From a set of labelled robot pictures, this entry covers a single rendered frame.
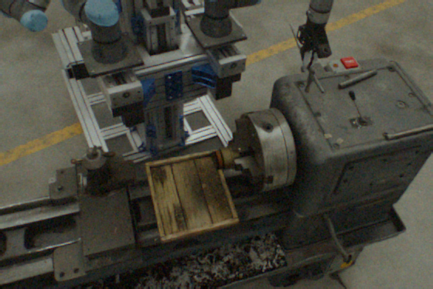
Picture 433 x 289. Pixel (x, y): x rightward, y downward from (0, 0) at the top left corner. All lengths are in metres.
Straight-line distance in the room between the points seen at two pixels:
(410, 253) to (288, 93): 1.59
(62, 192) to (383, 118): 1.27
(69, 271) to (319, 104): 1.06
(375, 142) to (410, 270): 1.41
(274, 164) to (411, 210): 1.70
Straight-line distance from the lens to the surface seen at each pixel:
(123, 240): 1.59
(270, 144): 1.50
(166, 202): 1.74
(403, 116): 1.71
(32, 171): 3.08
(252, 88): 3.44
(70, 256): 1.68
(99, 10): 1.78
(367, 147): 1.55
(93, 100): 3.07
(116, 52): 1.86
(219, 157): 1.58
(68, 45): 2.14
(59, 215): 1.82
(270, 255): 1.99
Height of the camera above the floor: 2.38
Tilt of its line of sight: 49 degrees down
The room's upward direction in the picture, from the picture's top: 11 degrees clockwise
